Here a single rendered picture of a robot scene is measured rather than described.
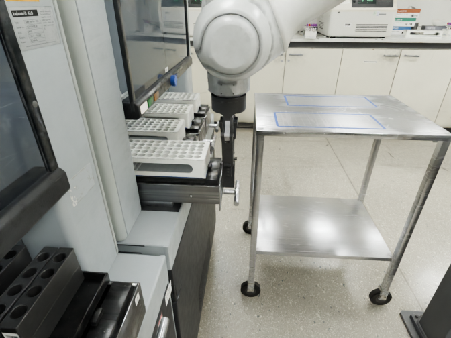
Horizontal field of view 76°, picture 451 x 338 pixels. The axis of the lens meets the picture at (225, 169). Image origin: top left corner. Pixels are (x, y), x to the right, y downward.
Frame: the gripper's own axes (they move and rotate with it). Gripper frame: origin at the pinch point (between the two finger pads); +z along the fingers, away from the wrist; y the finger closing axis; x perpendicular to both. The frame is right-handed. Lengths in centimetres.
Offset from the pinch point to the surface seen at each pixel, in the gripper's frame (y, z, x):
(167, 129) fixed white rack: -12.2, -6.6, -17.8
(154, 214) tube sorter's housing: 9.2, 6.4, -16.8
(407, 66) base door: -229, 14, 150
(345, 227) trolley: -44, 52, 51
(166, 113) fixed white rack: -25.7, -6.6, -21.7
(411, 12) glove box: -269, -29, 158
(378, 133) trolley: -25, -2, 45
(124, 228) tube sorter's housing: 18.1, 2.9, -20.0
